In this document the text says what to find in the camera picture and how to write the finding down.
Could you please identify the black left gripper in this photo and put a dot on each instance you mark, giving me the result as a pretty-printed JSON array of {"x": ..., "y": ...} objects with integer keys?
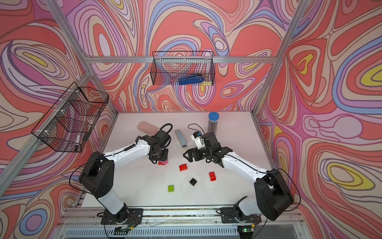
[{"x": 164, "y": 158}]

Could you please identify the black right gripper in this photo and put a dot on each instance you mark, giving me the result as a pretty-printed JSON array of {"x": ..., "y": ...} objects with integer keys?
[{"x": 195, "y": 151}]

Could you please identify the pink lego brick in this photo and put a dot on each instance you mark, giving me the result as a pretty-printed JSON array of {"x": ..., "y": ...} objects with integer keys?
[{"x": 163, "y": 162}]

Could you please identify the red lego brick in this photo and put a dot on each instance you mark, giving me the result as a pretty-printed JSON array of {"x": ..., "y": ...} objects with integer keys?
[
  {"x": 183, "y": 167},
  {"x": 212, "y": 176}
]

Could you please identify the green lego brick front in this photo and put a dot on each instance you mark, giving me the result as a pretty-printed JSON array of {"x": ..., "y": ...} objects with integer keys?
[{"x": 171, "y": 188}]

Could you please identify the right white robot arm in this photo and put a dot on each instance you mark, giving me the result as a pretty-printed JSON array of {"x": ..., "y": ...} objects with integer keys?
[{"x": 272, "y": 194}]

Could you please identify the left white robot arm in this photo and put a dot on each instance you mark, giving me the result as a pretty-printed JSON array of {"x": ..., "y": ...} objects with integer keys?
[{"x": 97, "y": 175}]

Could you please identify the black lego brick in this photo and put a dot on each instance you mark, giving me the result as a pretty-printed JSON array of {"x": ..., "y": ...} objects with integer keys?
[{"x": 193, "y": 182}]

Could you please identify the pink glasses case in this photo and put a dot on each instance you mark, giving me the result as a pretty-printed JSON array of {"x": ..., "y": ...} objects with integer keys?
[{"x": 147, "y": 128}]

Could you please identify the blue and cream stapler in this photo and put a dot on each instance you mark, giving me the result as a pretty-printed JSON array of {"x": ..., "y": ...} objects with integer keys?
[{"x": 181, "y": 138}]

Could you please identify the blue lid pencil tube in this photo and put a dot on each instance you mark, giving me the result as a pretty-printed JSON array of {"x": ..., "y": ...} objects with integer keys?
[{"x": 213, "y": 121}]

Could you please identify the yellow item in basket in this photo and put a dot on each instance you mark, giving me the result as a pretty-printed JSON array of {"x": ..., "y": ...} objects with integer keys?
[{"x": 206, "y": 84}]

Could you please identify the blue stapler in basket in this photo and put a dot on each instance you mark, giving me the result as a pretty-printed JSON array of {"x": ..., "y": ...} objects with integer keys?
[{"x": 191, "y": 79}]

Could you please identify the marker pen in basket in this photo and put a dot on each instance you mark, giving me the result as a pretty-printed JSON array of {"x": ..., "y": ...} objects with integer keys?
[{"x": 77, "y": 143}]

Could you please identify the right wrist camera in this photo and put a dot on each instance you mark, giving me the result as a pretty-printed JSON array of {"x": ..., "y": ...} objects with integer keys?
[{"x": 197, "y": 138}]

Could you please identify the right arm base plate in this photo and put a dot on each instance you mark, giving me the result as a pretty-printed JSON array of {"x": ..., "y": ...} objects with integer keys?
[{"x": 231, "y": 215}]

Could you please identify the back wire basket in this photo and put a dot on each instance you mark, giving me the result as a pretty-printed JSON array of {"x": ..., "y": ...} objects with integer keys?
[{"x": 169, "y": 66}]

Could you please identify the wire basket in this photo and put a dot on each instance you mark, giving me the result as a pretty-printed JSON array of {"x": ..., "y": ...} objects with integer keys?
[
  {"x": 79, "y": 109},
  {"x": 169, "y": 66}
]

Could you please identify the left wire basket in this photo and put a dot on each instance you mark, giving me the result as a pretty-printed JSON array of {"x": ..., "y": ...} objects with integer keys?
[{"x": 79, "y": 109}]

